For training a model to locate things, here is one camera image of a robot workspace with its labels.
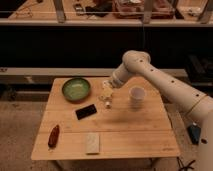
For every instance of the blue device on floor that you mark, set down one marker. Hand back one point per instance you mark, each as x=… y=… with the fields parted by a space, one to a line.
x=194 y=133

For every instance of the pale wooden block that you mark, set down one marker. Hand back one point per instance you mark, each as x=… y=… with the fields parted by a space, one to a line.
x=92 y=143

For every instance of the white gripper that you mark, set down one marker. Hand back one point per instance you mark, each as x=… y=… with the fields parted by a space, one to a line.
x=106 y=84

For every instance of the small white cylinder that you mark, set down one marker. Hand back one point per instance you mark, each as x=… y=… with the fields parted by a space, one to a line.
x=108 y=105

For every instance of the long wooden shelf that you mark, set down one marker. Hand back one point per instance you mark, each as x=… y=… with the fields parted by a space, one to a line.
x=12 y=75

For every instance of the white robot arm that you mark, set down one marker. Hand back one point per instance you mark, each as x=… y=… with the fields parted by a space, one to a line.
x=197 y=105

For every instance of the green ceramic bowl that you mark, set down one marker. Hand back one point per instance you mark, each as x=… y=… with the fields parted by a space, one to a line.
x=76 y=89

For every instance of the black rectangular eraser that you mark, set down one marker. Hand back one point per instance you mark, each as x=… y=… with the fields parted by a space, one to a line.
x=85 y=111

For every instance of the wooden folding table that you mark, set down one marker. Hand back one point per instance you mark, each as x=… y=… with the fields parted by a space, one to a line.
x=125 y=131

